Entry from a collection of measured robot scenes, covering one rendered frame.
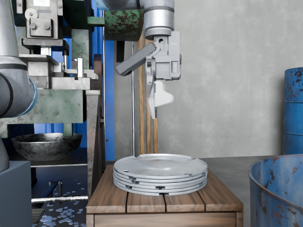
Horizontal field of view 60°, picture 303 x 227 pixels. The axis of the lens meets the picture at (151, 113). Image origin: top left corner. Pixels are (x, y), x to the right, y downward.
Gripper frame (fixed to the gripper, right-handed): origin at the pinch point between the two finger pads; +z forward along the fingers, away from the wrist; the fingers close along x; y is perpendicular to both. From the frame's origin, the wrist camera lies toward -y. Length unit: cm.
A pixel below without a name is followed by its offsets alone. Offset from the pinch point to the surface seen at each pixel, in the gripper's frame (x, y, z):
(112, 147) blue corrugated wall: 176, -64, 42
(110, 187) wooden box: 6.1, -13.0, 21.6
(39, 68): 42, -56, -18
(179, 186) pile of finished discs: 2.4, 6.7, 19.4
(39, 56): 32, -49, -21
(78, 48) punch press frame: 80, -54, -33
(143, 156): 26.6, -6.9, 17.2
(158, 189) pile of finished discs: 3.1, 1.2, 20.7
